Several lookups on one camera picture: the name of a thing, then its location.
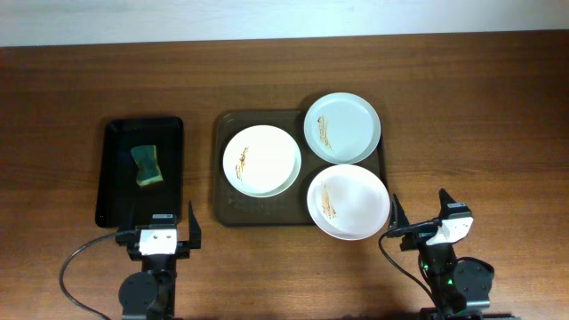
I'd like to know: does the green and yellow sponge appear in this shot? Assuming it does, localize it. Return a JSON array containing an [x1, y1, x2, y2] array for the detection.
[[131, 145, 164, 188]]

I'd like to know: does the pale blue plate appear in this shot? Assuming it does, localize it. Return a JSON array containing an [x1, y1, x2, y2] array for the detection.
[[303, 92, 381, 164]]

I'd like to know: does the brown plastic serving tray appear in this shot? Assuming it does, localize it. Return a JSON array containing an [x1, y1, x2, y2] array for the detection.
[[212, 108, 389, 228]]

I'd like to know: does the black rectangular tray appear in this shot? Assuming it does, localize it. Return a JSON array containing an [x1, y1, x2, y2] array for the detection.
[[95, 116, 184, 228]]

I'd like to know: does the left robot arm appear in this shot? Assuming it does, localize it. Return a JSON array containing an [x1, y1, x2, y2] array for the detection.
[[115, 205, 202, 320]]

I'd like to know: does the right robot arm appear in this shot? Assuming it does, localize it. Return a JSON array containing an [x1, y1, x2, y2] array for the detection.
[[381, 189, 494, 319]]

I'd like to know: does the white plate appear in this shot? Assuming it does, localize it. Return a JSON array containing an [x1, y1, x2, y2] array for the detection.
[[307, 164, 390, 241], [221, 124, 302, 198]]

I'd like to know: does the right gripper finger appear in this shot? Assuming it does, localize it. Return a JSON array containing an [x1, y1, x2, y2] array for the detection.
[[438, 188, 457, 207], [388, 194, 410, 231]]

